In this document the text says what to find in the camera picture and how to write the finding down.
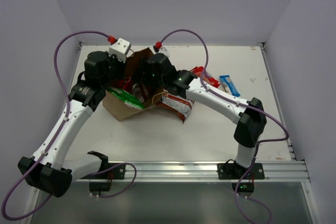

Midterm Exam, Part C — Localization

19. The red fruit gummies bag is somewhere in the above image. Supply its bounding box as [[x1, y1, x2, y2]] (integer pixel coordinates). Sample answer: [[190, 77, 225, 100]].
[[190, 66, 220, 88]]

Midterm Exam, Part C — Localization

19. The brown paper bag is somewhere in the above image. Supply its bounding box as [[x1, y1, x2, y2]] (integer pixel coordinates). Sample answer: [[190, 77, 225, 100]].
[[102, 47, 164, 122]]

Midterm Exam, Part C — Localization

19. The red Doritos chip bag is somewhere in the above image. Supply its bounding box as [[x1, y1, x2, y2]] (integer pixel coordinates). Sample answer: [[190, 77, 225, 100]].
[[157, 92, 195, 123]]

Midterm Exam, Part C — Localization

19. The blue snack bar wrapper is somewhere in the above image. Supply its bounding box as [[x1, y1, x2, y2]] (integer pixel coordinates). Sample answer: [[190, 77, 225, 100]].
[[219, 75, 240, 97]]

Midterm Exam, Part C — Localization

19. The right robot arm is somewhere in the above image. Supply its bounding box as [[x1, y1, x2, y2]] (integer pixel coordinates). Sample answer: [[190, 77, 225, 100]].
[[135, 53, 267, 178]]

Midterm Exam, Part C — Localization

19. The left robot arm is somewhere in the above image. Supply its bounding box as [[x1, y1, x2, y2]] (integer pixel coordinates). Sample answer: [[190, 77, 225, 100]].
[[18, 51, 126, 197]]

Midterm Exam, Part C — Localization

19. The red patterned snack bag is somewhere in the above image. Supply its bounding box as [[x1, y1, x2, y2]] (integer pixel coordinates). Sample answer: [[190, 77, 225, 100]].
[[113, 76, 132, 91]]

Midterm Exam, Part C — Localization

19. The green snack bag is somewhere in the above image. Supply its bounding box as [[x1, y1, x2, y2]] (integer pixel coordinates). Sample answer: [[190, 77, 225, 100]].
[[107, 87, 145, 110]]

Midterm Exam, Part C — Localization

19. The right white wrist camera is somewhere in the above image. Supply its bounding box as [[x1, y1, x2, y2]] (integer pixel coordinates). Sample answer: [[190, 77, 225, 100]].
[[153, 41, 170, 58]]

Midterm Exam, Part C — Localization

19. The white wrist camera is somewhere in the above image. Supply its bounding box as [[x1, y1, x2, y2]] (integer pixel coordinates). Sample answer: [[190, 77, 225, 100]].
[[107, 36, 131, 63], [153, 41, 170, 58]]

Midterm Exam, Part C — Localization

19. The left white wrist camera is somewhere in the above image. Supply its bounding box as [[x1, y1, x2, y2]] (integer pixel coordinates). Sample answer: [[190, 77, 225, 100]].
[[107, 36, 131, 63]]

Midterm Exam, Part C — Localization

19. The aluminium front rail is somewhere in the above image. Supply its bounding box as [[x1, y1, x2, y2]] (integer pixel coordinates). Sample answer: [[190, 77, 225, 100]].
[[60, 159, 310, 182]]

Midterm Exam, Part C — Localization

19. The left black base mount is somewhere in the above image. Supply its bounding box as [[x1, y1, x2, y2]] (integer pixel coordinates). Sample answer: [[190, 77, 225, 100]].
[[73, 163, 132, 199]]

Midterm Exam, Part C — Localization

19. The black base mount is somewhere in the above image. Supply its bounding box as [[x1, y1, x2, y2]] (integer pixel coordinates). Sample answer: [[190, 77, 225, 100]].
[[73, 163, 132, 199], [217, 159, 265, 197]]

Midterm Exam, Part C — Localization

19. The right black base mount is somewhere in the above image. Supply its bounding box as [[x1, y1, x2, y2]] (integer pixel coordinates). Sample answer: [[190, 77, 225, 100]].
[[217, 159, 265, 197]]

